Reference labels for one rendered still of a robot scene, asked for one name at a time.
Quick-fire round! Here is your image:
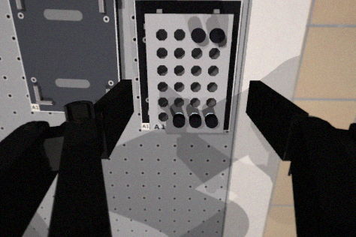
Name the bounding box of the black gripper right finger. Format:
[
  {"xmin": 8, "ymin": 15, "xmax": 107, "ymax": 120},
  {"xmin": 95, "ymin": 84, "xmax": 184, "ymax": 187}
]
[{"xmin": 246, "ymin": 80, "xmax": 356, "ymax": 237}]

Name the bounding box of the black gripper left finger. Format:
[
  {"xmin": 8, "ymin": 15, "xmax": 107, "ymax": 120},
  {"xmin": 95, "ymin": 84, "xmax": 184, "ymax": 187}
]
[{"xmin": 0, "ymin": 79, "xmax": 134, "ymax": 237}]

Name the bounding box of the grey perforated base plate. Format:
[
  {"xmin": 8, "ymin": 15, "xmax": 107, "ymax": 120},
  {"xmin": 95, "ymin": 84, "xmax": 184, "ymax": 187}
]
[{"xmin": 0, "ymin": 0, "xmax": 252, "ymax": 237}]

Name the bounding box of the grey perforated block with round holes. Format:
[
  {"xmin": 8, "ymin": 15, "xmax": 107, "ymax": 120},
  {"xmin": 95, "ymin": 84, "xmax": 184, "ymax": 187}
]
[{"xmin": 145, "ymin": 13, "xmax": 234, "ymax": 133}]

